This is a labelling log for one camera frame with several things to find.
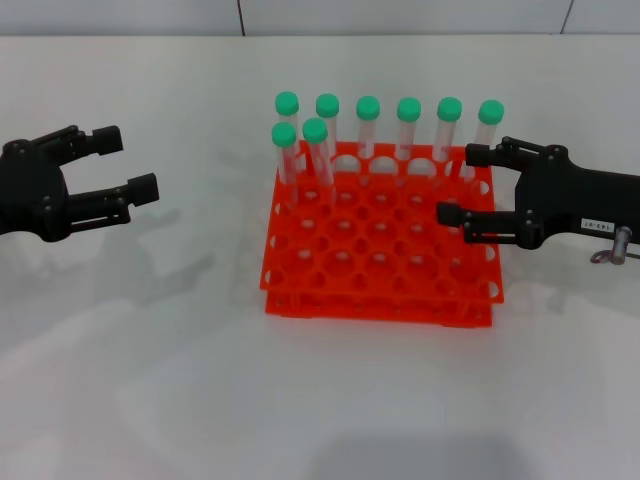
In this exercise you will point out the orange test tube rack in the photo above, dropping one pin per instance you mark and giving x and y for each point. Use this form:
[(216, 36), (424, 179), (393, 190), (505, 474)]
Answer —
[(380, 280)]

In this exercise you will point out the green capped test tube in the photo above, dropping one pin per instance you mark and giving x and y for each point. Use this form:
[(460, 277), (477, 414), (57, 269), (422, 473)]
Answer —
[(409, 108), (283, 134), (286, 102), (368, 107), (491, 112), (449, 108), (327, 105), (315, 130)]

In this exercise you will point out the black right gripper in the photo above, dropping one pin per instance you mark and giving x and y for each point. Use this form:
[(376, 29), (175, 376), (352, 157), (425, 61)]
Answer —
[(560, 200)]

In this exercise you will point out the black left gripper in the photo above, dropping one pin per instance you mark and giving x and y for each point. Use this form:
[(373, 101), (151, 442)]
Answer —
[(30, 195)]

